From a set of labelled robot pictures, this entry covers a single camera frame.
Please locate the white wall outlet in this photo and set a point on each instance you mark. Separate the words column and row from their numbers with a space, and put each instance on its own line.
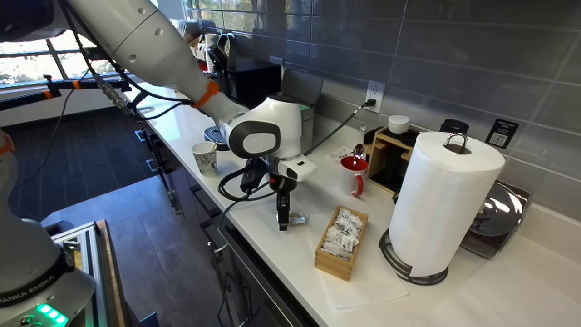
column 374, row 95

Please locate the white mug red interior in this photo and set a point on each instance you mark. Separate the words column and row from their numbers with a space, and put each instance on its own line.
column 352, row 175

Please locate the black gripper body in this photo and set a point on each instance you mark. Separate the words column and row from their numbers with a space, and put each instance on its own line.
column 281, row 188

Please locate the small white jar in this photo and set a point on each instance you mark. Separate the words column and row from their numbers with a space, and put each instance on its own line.
column 397, row 124

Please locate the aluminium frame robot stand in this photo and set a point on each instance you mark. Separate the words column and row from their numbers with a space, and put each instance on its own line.
column 92, row 253

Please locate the clear sauce packet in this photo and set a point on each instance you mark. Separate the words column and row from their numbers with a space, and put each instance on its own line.
column 297, row 219

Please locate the patterned paper cup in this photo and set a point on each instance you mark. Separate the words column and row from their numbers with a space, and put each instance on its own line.
column 205, row 157

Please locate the wooden condiment rack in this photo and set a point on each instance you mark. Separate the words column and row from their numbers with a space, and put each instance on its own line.
column 388, row 157

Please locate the black coffee machine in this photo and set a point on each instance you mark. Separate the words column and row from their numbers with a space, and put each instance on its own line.
column 254, row 79

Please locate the white paper towel roll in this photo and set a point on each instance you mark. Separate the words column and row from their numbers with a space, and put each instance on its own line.
column 483, row 168

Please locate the wooden box of packets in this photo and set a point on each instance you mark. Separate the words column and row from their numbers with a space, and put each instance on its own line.
column 337, row 248

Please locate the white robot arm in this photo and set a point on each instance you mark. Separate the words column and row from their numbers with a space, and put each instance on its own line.
column 34, row 273

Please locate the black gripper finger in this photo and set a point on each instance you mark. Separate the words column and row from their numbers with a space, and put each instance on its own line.
column 285, row 220
column 279, row 220

